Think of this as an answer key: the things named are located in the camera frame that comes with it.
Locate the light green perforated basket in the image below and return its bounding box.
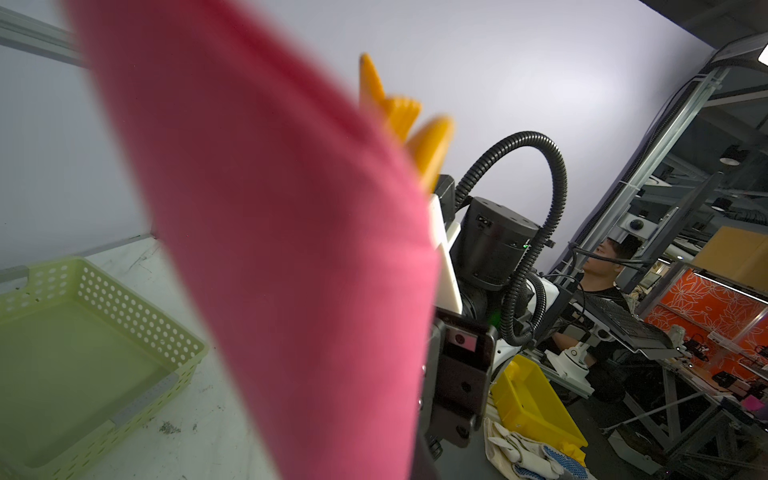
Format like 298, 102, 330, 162
1, 257, 208, 479

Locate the orange plastic fork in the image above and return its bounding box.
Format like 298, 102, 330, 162
383, 96, 422, 143

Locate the seated person in background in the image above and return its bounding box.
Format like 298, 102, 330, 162
539, 235, 641, 368

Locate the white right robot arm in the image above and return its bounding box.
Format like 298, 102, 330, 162
417, 195, 557, 460

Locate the orange plastic knife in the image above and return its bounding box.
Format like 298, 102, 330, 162
358, 53, 386, 117

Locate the yellow plastic spoon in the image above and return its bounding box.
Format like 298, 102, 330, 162
405, 116, 455, 194

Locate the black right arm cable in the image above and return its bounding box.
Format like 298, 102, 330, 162
452, 130, 569, 348

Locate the pink paper napkin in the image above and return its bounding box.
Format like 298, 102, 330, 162
65, 1, 438, 479

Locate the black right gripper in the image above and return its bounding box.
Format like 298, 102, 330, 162
419, 308, 498, 459

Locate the yellow plastic tray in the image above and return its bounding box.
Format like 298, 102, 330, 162
490, 355, 588, 467

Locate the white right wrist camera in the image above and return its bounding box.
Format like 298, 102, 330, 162
429, 194, 463, 315

